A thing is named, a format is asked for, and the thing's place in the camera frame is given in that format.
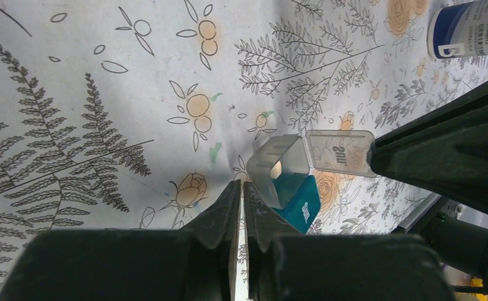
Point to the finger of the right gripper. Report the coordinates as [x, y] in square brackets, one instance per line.
[444, 151]

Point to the white cap pill bottle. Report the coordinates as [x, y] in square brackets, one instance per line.
[459, 31]

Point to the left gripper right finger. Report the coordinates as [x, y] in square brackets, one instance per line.
[284, 264]

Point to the floral table mat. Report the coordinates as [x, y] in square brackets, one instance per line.
[136, 114]

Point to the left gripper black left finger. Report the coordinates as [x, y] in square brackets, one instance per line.
[192, 263]

